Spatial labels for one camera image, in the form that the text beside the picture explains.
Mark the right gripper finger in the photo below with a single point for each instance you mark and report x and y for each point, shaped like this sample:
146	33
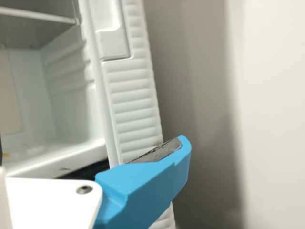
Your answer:
143	186

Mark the incubator door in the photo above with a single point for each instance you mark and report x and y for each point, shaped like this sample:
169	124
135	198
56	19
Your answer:
131	95

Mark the white incubator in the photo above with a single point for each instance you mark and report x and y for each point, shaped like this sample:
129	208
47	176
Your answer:
47	95

